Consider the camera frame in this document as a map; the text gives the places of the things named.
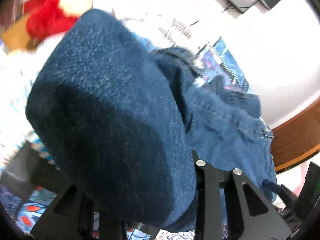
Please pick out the blue denim jacket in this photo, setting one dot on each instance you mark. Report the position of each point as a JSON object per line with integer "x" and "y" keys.
{"x": 112, "y": 105}

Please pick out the brown wooden wardrobe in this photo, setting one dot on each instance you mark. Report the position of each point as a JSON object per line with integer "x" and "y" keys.
{"x": 295, "y": 140}

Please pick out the blue patchwork quilt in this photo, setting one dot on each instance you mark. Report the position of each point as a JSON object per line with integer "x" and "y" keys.
{"x": 225, "y": 62}

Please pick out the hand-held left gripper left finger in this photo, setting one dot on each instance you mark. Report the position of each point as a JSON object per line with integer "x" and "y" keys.
{"x": 82, "y": 221}

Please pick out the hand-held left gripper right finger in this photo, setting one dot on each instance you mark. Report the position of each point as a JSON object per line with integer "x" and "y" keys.
{"x": 210, "y": 180}

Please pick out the red plush toy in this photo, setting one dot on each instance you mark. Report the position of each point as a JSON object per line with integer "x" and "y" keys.
{"x": 50, "y": 12}

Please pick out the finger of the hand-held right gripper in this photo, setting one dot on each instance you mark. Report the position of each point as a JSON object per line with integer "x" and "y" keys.
{"x": 271, "y": 185}

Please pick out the brown cardboard box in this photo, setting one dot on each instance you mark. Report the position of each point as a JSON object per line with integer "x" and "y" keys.
{"x": 18, "y": 35}

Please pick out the dark grey object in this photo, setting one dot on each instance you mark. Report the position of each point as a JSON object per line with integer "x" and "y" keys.
{"x": 27, "y": 170}

